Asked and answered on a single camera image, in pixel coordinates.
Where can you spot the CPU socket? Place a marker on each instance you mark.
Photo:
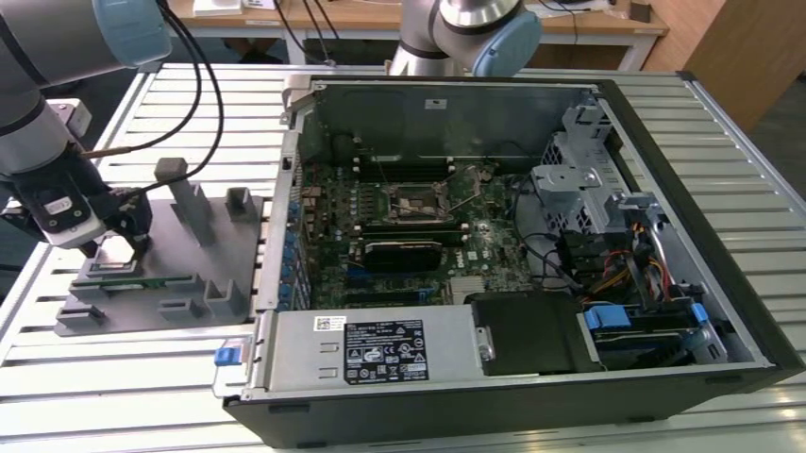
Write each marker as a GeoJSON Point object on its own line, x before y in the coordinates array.
{"type": "Point", "coordinates": [409, 194]}

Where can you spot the blue expansion slot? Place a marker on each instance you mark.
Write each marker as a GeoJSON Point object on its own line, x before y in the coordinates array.
{"type": "Point", "coordinates": [355, 273]}

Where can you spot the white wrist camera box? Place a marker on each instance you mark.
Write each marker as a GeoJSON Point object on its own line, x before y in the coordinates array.
{"type": "Point", "coordinates": [74, 118]}

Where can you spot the metal locking lever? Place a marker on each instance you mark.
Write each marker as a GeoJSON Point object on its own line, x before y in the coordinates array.
{"type": "Point", "coordinates": [441, 215]}
{"type": "Point", "coordinates": [382, 171]}

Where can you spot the plain white box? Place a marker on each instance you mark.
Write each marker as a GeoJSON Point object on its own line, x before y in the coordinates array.
{"type": "Point", "coordinates": [217, 8]}

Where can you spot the blue case latch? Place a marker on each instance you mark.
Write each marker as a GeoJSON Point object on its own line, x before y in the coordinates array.
{"type": "Point", "coordinates": [229, 357]}

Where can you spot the blue plastic clip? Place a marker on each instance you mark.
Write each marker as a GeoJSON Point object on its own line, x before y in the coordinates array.
{"type": "Point", "coordinates": [697, 316]}

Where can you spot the silver drive cage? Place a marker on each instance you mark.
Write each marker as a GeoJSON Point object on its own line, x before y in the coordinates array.
{"type": "Point", "coordinates": [561, 179]}

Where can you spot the silver chipset heat sink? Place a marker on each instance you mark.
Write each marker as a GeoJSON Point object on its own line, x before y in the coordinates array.
{"type": "Point", "coordinates": [468, 289]}

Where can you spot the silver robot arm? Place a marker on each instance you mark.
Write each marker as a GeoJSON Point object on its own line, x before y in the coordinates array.
{"type": "Point", "coordinates": [51, 52]}

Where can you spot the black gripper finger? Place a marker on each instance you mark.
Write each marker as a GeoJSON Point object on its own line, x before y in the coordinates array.
{"type": "Point", "coordinates": [90, 248]}
{"type": "Point", "coordinates": [141, 236]}

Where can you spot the bare green RAM stick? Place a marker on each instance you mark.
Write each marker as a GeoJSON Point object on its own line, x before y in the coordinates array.
{"type": "Point", "coordinates": [154, 283]}

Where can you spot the white wrist camera black face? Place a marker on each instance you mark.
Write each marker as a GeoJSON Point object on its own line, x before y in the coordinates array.
{"type": "Point", "coordinates": [70, 231]}

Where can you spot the brown wooden cabinet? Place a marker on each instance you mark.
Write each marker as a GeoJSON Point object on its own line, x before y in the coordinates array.
{"type": "Point", "coordinates": [749, 56]}

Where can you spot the black fan shroud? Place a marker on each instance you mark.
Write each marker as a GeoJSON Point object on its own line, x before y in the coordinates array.
{"type": "Point", "coordinates": [536, 330]}

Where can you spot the silver coin cell battery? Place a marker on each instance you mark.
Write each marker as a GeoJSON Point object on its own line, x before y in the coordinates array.
{"type": "Point", "coordinates": [489, 173]}

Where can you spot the small grey box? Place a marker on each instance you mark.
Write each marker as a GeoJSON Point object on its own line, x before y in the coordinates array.
{"type": "Point", "coordinates": [641, 13]}

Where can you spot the black PC case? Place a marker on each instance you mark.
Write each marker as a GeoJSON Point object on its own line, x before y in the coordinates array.
{"type": "Point", "coordinates": [473, 415]}

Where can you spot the green motherboard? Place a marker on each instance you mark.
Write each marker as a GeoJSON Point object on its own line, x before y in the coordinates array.
{"type": "Point", "coordinates": [504, 245]}

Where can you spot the hard disk in blue carrier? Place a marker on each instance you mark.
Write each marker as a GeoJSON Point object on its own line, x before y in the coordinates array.
{"type": "Point", "coordinates": [608, 321]}

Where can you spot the grey parts rack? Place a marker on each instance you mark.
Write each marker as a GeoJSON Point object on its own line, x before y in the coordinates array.
{"type": "Point", "coordinates": [170, 292]}

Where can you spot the black RAM slot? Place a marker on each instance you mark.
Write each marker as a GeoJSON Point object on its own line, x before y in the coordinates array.
{"type": "Point", "coordinates": [416, 240]}
{"type": "Point", "coordinates": [404, 161]}
{"type": "Point", "coordinates": [404, 165]}
{"type": "Point", "coordinates": [404, 171]}
{"type": "Point", "coordinates": [404, 177]}

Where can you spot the silver CPU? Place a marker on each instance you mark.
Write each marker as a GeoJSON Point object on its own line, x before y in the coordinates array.
{"type": "Point", "coordinates": [117, 252]}

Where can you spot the wooden desk white frame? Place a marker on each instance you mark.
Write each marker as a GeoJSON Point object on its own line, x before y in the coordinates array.
{"type": "Point", "coordinates": [598, 26]}
{"type": "Point", "coordinates": [253, 21]}

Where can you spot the white labelled box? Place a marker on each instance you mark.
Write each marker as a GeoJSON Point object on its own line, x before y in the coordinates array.
{"type": "Point", "coordinates": [262, 4]}

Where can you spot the silver power supply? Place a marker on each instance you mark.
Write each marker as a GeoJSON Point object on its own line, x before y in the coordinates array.
{"type": "Point", "coordinates": [297, 351]}

